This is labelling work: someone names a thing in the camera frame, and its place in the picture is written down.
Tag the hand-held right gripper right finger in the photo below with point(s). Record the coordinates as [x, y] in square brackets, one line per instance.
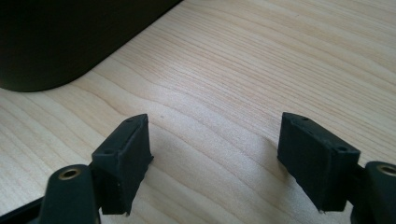
[317, 161]

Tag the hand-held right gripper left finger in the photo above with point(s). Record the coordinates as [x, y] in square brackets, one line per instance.
[124, 161]

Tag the dark brown compartment box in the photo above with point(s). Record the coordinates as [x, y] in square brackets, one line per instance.
[62, 40]

